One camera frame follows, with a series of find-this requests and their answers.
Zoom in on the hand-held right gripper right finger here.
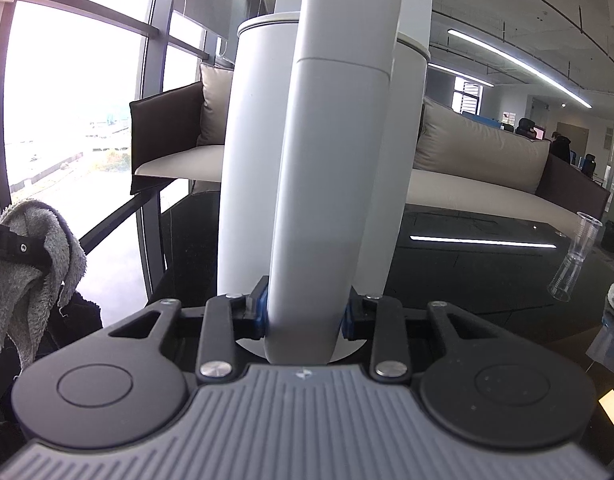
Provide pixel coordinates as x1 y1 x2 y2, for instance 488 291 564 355
340 286 494 385

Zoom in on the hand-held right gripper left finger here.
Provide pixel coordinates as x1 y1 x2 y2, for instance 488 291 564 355
108 276 270 385

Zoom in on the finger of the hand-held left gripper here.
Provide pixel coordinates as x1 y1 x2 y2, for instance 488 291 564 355
0 219 56 281

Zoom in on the white electric kettle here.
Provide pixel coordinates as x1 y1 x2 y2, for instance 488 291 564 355
216 0 430 367

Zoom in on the black fleece jacket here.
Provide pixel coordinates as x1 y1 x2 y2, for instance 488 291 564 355
0 287 104 461

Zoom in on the large glass window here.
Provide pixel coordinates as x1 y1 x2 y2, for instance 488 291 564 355
0 0 238 286

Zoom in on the beige and brown sofa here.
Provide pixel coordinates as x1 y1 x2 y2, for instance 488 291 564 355
129 62 612 232

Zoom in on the beige sofa cushion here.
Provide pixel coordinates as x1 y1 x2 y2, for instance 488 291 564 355
414 95 551 194
197 62 236 147

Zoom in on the clear plastic cup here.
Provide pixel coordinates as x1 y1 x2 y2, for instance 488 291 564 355
569 211 603 261

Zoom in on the short ceiling light strip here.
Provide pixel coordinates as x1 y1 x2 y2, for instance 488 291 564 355
426 62 504 87

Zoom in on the long ceiling light strip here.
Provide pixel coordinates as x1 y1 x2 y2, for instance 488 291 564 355
446 28 593 109

